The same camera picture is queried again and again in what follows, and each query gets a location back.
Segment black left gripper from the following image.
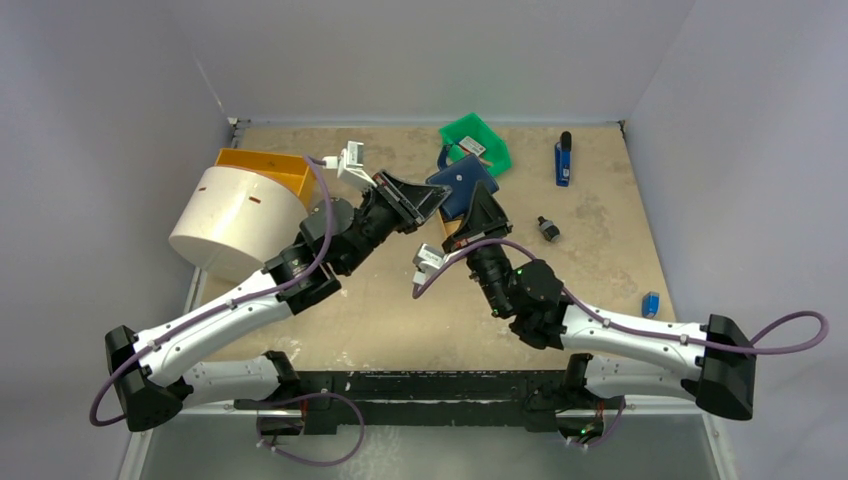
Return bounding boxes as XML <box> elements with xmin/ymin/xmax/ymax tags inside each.
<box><xmin>340</xmin><ymin>170</ymin><xmax>451</xmax><ymax>275</ymax></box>

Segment blue leather card holder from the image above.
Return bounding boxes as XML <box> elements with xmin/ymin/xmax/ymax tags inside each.
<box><xmin>426</xmin><ymin>145</ymin><xmax>499</xmax><ymax>221</ymax></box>

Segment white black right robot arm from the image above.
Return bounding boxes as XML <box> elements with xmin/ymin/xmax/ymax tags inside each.
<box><xmin>443</xmin><ymin>182</ymin><xmax>756</xmax><ymax>421</ymax></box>

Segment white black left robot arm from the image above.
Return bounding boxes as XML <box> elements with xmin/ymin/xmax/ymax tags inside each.
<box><xmin>105</xmin><ymin>170</ymin><xmax>451</xmax><ymax>432</ymax></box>

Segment tan oval plastic tray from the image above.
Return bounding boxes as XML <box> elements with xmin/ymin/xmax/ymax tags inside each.
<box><xmin>438</xmin><ymin>211</ymin><xmax>463</xmax><ymax>240</ymax></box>

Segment green plastic bin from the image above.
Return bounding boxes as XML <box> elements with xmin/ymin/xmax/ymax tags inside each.
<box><xmin>438</xmin><ymin>113</ymin><xmax>512</xmax><ymax>177</ymax></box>

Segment items inside green bin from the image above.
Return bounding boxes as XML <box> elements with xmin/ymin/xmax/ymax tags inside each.
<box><xmin>456</xmin><ymin>136</ymin><xmax>490</xmax><ymax>165</ymax></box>

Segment blue stapler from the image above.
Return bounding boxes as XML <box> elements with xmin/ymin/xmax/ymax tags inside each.
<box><xmin>554</xmin><ymin>131</ymin><xmax>572</xmax><ymax>187</ymax></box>

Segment yellow wooden box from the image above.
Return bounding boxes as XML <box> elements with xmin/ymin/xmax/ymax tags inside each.
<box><xmin>215</xmin><ymin>148</ymin><xmax>317</xmax><ymax>208</ymax></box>

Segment white cylindrical container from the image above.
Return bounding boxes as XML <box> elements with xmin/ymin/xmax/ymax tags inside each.
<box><xmin>169</xmin><ymin>166</ymin><xmax>315</xmax><ymax>283</ymax></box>

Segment small blue eraser block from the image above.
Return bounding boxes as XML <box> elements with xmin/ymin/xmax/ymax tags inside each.
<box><xmin>641</xmin><ymin>291</ymin><xmax>661</xmax><ymax>319</ymax></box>

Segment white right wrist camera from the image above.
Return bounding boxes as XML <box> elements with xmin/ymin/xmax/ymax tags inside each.
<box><xmin>413</xmin><ymin>243</ymin><xmax>446</xmax><ymax>287</ymax></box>

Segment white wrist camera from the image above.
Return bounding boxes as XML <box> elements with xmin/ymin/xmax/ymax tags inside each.
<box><xmin>413</xmin><ymin>243</ymin><xmax>446</xmax><ymax>287</ymax></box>
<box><xmin>322</xmin><ymin>140</ymin><xmax>376</xmax><ymax>192</ymax></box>

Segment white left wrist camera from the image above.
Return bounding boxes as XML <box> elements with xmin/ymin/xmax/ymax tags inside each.
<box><xmin>322</xmin><ymin>140</ymin><xmax>376</xmax><ymax>192</ymax></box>

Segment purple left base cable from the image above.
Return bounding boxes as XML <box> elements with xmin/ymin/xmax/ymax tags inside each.
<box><xmin>254</xmin><ymin>389</ymin><xmax>368</xmax><ymax>468</ymax></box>

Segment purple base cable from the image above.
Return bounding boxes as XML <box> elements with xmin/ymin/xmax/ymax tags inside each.
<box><xmin>254</xmin><ymin>389</ymin><xmax>368</xmax><ymax>468</ymax></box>
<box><xmin>563</xmin><ymin>397</ymin><xmax>629</xmax><ymax>453</ymax></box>

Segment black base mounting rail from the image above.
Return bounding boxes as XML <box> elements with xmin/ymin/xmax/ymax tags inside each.
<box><xmin>234</xmin><ymin>354</ymin><xmax>624</xmax><ymax>443</ymax></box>

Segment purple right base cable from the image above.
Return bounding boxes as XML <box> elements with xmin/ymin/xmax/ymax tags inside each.
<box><xmin>563</xmin><ymin>397</ymin><xmax>629</xmax><ymax>453</ymax></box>

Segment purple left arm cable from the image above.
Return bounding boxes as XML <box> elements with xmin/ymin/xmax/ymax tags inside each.
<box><xmin>89</xmin><ymin>154</ymin><xmax>336</xmax><ymax>427</ymax></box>

